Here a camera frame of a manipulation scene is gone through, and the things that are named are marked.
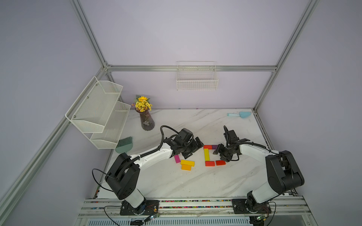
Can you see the teal scoop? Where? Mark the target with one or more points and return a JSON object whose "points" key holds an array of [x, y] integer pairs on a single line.
{"points": [[241, 114]]}

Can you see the aluminium front rail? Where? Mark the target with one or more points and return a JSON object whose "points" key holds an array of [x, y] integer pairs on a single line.
{"points": [[194, 207]]}

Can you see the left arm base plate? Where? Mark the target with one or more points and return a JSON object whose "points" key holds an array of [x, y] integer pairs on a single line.
{"points": [[147, 207]]}

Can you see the lower white mesh shelf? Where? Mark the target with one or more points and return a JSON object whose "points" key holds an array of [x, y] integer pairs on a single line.
{"points": [[109, 138]]}

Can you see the dark glass vase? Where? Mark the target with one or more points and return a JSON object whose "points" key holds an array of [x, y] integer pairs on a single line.
{"points": [[147, 121]]}

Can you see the magenta block lower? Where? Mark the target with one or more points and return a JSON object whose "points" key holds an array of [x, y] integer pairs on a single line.
{"points": [[177, 159]]}

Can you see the yellow flower bouquet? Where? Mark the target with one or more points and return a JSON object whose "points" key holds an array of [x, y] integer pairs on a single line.
{"points": [[142, 104]]}

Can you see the white mesh shelf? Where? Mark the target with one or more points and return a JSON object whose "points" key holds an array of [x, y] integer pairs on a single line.
{"points": [[92, 110], [109, 138]]}

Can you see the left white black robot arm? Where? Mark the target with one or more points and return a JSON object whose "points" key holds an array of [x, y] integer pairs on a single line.
{"points": [[122, 177]]}

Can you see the upper white mesh shelf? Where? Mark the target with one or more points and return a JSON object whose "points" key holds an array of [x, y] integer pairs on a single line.
{"points": [[92, 110]]}

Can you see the white wire wall basket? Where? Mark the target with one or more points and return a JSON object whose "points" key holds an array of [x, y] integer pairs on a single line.
{"points": [[197, 75]]}

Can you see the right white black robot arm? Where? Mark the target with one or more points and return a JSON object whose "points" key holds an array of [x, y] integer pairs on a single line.
{"points": [[283, 173]]}

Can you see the yellow large block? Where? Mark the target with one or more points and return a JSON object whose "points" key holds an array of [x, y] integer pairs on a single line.
{"points": [[188, 163]]}

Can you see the orange block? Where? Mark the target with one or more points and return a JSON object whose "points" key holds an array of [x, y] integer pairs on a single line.
{"points": [[186, 167]]}

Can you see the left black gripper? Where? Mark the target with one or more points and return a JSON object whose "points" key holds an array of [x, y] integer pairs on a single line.
{"points": [[194, 147]]}

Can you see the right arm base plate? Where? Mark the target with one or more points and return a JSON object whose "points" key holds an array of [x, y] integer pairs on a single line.
{"points": [[247, 206]]}

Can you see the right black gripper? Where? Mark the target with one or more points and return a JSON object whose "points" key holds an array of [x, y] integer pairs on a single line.
{"points": [[219, 149]]}

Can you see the red block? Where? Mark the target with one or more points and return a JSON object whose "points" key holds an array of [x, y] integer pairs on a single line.
{"points": [[220, 163], [209, 147], [210, 163]]}

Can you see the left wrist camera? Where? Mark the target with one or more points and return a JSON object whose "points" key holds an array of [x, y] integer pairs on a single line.
{"points": [[185, 135]]}

